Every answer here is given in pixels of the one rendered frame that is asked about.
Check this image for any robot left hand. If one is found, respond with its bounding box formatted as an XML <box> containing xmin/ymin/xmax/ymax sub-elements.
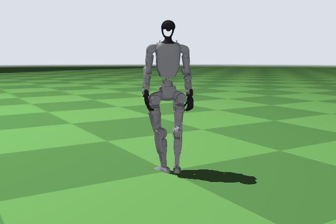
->
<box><xmin>143</xmin><ymin>90</ymin><xmax>154</xmax><ymax>111</ymax></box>

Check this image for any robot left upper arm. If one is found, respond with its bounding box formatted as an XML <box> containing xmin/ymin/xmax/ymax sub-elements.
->
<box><xmin>145</xmin><ymin>44</ymin><xmax>157</xmax><ymax>74</ymax></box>

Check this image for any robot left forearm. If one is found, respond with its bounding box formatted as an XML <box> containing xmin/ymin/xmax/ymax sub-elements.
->
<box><xmin>142</xmin><ymin>67</ymin><xmax>151</xmax><ymax>95</ymax></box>

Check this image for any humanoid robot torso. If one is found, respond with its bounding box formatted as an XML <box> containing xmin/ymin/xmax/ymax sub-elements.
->
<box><xmin>155</xmin><ymin>41</ymin><xmax>181</xmax><ymax>101</ymax></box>

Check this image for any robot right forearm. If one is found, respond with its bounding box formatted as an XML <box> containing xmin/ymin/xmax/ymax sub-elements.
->
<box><xmin>184</xmin><ymin>70</ymin><xmax>192</xmax><ymax>94</ymax></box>

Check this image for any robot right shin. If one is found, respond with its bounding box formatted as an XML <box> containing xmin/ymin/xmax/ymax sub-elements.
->
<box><xmin>174</xmin><ymin>128</ymin><xmax>182</xmax><ymax>168</ymax></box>

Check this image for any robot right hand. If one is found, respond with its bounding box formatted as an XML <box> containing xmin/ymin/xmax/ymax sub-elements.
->
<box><xmin>184</xmin><ymin>89</ymin><xmax>194</xmax><ymax>111</ymax></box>

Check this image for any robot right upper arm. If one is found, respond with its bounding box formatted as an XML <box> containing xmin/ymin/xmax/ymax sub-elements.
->
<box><xmin>180</xmin><ymin>45</ymin><xmax>190</xmax><ymax>74</ymax></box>

